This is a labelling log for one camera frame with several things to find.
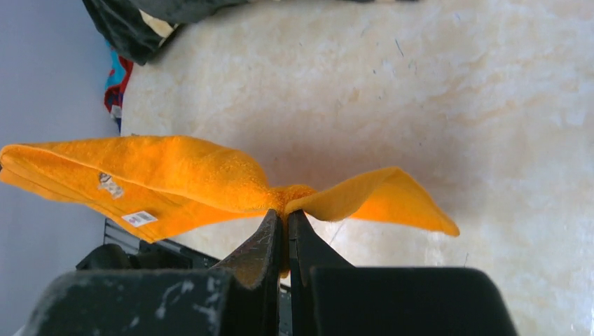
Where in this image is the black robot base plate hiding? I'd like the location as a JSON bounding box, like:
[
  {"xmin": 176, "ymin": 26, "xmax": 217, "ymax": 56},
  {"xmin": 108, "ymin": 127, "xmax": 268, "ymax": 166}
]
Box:
[{"xmin": 76, "ymin": 212, "xmax": 285, "ymax": 335}]

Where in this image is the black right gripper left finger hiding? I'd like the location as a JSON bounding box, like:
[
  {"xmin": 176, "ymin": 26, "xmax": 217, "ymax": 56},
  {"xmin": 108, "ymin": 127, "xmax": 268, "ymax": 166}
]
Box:
[{"xmin": 22, "ymin": 210, "xmax": 283, "ymax": 335}]

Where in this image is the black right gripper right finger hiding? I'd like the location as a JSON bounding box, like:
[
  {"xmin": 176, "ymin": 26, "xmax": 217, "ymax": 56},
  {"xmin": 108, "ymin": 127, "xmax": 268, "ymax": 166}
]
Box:
[{"xmin": 288, "ymin": 211, "xmax": 517, "ymax": 335}]

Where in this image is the orange towel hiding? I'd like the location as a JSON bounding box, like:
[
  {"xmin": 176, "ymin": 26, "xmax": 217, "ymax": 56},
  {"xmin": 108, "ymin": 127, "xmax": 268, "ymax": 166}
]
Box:
[{"xmin": 0, "ymin": 134, "xmax": 461, "ymax": 279}]

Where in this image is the red blue patterned towel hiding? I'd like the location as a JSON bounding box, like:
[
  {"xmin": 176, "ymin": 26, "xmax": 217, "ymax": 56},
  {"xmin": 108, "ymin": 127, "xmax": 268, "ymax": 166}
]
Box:
[{"xmin": 104, "ymin": 41, "xmax": 134, "ymax": 132}]

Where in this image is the black floral blanket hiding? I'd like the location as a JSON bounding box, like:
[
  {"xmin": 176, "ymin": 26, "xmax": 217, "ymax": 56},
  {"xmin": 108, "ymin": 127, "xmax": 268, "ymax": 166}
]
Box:
[{"xmin": 84, "ymin": 1, "xmax": 440, "ymax": 78}]

